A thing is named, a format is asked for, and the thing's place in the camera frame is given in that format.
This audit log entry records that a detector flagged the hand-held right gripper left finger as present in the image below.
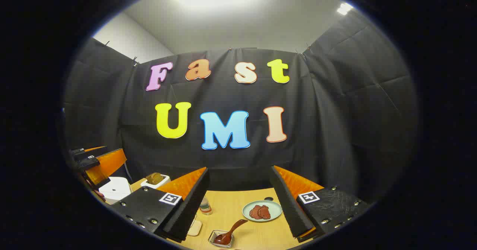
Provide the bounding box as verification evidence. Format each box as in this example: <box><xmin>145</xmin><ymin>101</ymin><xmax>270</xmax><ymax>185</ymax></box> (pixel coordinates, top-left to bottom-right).
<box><xmin>111</xmin><ymin>167</ymin><xmax>210</xmax><ymax>243</ymax></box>

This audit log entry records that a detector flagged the white toaster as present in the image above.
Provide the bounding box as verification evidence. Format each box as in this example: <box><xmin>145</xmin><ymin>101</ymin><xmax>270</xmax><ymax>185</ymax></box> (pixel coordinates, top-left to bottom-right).
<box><xmin>141</xmin><ymin>174</ymin><xmax>171</xmax><ymax>189</ymax></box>

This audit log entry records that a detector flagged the black backdrop cloth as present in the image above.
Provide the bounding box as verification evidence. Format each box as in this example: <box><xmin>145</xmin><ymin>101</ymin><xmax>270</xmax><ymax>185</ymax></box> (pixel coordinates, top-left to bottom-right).
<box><xmin>61</xmin><ymin>11</ymin><xmax>418</xmax><ymax>206</ymax></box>

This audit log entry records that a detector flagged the white rice cooker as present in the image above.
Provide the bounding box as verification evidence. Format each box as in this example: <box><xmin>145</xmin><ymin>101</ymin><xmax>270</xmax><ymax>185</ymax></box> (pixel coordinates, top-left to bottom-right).
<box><xmin>98</xmin><ymin>177</ymin><xmax>133</xmax><ymax>205</ymax></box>

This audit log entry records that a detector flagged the small glass bottle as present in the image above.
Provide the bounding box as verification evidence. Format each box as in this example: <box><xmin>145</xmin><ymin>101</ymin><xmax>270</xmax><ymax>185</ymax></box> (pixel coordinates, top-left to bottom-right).
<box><xmin>199</xmin><ymin>197</ymin><xmax>213</xmax><ymax>215</ymax></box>

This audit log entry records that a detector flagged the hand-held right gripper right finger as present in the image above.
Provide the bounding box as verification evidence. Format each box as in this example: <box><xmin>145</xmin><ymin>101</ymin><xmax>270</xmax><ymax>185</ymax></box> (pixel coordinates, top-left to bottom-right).
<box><xmin>269</xmin><ymin>165</ymin><xmax>369</xmax><ymax>243</ymax></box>

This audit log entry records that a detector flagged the pale green plate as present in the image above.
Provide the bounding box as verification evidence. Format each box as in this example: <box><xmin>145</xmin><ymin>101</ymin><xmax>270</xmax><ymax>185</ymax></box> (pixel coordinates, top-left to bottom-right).
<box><xmin>242</xmin><ymin>200</ymin><xmax>283</xmax><ymax>222</ymax></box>

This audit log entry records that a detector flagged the brown wooden spoon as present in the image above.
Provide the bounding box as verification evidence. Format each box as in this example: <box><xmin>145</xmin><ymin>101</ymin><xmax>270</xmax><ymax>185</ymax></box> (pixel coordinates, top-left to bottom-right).
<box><xmin>214</xmin><ymin>219</ymin><xmax>249</xmax><ymax>246</ymax></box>

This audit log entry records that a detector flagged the clear box of rice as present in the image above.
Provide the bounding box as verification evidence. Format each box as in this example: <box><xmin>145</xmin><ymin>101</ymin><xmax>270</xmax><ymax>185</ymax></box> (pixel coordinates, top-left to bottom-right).
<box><xmin>187</xmin><ymin>220</ymin><xmax>203</xmax><ymax>237</ymax></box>

